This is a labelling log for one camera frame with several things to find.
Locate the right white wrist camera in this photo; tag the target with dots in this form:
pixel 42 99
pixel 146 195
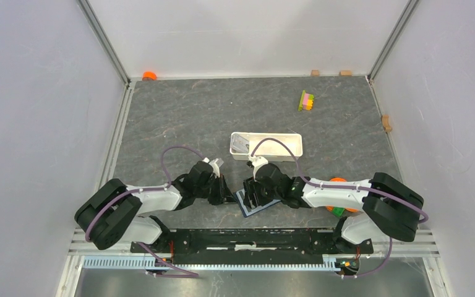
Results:
pixel 256 163

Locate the wooden block left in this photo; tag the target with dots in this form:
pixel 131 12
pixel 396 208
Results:
pixel 314 73

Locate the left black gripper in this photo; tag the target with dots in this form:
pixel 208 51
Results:
pixel 224 195

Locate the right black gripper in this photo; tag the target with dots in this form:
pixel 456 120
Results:
pixel 249 186

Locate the white cable comb rail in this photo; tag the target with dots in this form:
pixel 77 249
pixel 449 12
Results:
pixel 150 263

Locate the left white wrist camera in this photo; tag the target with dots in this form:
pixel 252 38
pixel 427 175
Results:
pixel 216 165

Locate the white credit card gold chip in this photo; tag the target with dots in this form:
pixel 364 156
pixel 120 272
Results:
pixel 239 144

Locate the blue card holder wallet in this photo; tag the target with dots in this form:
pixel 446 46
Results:
pixel 248 211

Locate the green toy block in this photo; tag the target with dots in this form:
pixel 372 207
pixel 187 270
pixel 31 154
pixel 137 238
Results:
pixel 337 211

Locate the orange plastic ring toy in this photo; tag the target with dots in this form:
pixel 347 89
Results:
pixel 337 179

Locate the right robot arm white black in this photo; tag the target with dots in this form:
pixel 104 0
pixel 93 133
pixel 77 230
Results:
pixel 385 206

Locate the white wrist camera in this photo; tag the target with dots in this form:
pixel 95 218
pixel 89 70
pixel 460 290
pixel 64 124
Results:
pixel 256 163
pixel 216 165

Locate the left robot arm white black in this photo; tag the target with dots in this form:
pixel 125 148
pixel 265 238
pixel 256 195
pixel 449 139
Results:
pixel 120 212

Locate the orange round cap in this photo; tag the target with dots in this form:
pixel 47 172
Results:
pixel 148 75

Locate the colourful toy block stack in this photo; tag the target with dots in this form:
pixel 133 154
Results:
pixel 306 101

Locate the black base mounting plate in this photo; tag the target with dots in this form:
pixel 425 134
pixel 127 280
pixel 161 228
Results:
pixel 255 246

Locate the curved wooden piece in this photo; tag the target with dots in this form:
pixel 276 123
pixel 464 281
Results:
pixel 385 120

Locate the white plastic tray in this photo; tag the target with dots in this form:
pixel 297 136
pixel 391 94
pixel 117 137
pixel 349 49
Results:
pixel 271 150

